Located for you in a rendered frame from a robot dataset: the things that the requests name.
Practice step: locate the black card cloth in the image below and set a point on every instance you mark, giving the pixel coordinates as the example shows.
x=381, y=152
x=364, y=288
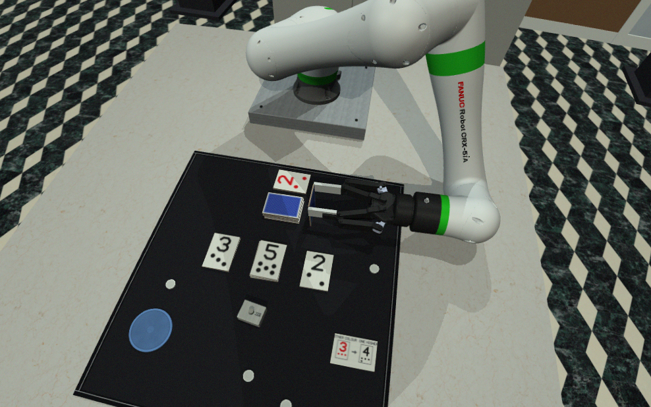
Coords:
x=119, y=403
x=202, y=363

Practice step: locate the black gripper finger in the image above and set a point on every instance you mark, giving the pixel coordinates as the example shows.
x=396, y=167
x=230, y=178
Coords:
x=348, y=219
x=356, y=189

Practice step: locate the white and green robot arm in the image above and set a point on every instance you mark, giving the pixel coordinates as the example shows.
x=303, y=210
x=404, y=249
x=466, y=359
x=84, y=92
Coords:
x=317, y=40

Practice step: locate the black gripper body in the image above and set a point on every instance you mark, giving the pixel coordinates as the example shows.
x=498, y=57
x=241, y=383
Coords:
x=398, y=209

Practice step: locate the blue playing card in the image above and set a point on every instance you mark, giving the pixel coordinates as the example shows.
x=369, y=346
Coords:
x=282, y=205

